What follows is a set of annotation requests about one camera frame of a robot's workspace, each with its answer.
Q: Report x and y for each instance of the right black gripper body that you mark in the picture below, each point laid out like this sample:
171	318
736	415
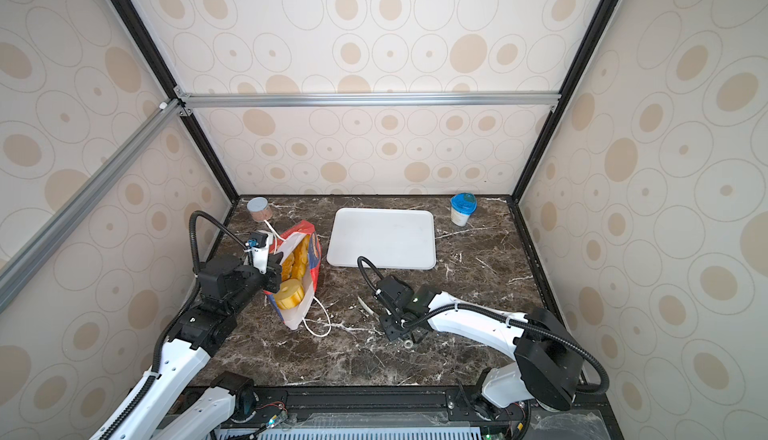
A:
391	326

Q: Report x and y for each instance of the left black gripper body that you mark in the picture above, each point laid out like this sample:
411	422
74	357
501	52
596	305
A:
255	281

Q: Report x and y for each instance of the red paper gift bag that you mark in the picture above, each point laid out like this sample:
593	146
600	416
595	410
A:
285	244

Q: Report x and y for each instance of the long twisted fake bread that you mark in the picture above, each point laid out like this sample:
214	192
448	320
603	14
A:
296	263

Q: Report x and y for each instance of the yellow ring shaped fake bread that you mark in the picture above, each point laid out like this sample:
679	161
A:
291	293

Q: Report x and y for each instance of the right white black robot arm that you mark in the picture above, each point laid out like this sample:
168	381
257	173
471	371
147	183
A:
547	364

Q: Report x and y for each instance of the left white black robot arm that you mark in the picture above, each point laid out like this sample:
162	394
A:
184	347

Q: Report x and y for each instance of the white plastic tray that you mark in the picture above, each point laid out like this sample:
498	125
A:
390	238

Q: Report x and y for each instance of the blue lidded white cup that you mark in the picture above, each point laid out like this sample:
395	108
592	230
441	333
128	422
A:
463	205

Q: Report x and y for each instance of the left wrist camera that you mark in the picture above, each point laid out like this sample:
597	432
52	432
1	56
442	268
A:
258	240

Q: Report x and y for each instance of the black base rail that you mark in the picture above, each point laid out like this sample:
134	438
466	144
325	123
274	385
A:
402	412

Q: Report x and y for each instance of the horizontal aluminium frame rail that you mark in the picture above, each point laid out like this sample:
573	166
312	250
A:
373	100

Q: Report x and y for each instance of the left diagonal aluminium rail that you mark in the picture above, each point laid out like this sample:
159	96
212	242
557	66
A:
37	251

